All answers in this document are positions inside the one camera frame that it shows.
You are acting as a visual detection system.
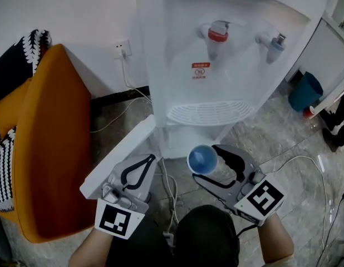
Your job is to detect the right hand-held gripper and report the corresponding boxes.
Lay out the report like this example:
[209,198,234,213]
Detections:
[191,144,287,228]

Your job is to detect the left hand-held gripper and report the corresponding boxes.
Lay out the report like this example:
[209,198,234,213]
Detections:
[94,154,158,240]

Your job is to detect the blue cup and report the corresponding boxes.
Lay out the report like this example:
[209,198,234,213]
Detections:
[186,144,219,176]

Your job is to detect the white water dispenser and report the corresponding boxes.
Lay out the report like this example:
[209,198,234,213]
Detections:
[134,0,328,160]

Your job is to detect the red paper cup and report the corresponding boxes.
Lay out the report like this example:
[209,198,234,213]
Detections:
[303,106,319,120]

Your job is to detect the person's left forearm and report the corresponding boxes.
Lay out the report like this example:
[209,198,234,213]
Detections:
[68,228,115,267]

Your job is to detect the person's right forearm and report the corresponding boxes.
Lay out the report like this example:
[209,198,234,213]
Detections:
[255,212,296,267]

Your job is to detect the person's black trousers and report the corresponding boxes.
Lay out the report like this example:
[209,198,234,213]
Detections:
[106,204,241,267]

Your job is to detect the white drip tray grille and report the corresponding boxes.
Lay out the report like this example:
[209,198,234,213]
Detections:
[166,100,255,126]

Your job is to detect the white power strip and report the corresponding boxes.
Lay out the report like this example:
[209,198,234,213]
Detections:
[163,231,176,248]

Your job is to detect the orange sofa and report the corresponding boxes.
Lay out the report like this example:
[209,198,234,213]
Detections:
[0,43,99,244]

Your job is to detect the red white sticker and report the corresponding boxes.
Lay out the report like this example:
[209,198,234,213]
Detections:
[191,62,212,81]

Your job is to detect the blue-grey waste bin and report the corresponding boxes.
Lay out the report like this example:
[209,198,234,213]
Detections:
[288,71,324,113]

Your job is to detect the blue water tap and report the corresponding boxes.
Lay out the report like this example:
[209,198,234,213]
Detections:
[255,31,287,65]

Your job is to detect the orange sofa cushion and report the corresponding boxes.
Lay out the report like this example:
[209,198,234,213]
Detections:
[0,78,33,139]

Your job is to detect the red water tap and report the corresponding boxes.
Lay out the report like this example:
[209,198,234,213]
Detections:
[198,20,232,62]

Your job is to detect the white sink vanity unit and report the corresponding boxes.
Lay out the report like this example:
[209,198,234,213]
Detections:
[284,11,344,114]

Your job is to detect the black white striped blanket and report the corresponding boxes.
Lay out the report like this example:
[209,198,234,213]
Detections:
[0,29,52,212]

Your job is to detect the white power cable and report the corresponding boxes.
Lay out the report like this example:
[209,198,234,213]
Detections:
[158,157,180,233]
[90,50,153,135]

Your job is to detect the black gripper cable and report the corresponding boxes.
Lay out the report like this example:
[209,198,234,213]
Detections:
[235,223,258,238]

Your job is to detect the long white cable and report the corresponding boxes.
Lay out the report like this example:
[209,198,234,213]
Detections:
[258,155,329,250]

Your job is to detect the long black cable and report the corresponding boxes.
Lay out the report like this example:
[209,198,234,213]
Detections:
[316,185,344,267]

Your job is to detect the white wall socket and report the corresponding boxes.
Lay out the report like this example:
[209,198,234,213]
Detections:
[113,39,132,61]

